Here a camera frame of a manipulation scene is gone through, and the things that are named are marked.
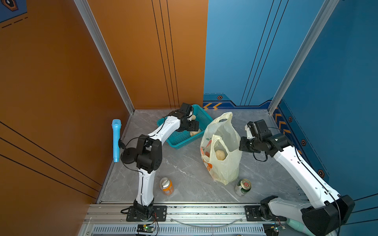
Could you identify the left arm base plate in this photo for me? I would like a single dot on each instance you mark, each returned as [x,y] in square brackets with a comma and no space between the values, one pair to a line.
[155,212]

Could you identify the light blue microphone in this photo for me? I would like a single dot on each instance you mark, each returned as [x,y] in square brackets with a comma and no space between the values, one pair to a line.
[116,127]

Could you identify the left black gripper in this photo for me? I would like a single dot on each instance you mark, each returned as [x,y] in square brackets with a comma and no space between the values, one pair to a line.
[195,127]

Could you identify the mint green handle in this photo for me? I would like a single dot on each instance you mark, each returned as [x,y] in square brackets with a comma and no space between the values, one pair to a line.
[298,226]

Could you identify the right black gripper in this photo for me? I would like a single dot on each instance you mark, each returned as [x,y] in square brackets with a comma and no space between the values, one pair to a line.
[242,146]

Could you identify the right small circuit board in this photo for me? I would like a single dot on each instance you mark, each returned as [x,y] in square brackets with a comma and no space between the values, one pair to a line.
[273,230]

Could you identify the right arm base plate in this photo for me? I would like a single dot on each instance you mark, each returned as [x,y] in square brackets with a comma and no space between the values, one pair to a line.
[261,213]

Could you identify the aluminium front rail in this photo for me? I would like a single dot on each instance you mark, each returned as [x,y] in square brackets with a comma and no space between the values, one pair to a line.
[187,219]

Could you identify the black round microphone stand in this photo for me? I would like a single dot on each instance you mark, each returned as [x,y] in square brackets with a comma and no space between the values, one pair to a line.
[129,154]

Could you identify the cream plastic bag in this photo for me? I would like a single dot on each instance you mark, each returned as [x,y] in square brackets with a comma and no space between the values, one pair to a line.
[219,149]

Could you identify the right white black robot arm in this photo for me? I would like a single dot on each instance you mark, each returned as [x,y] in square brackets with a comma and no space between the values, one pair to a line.
[326,211]

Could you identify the small green circuit board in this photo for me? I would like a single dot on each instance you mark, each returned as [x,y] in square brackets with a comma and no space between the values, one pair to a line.
[145,230]

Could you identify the orange soda can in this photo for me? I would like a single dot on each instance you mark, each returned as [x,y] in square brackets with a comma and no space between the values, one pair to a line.
[166,186]

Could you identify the green beer can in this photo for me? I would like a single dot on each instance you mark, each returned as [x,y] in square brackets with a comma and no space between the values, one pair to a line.
[242,187]

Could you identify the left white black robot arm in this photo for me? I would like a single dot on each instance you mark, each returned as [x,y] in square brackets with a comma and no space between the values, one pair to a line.
[148,156]

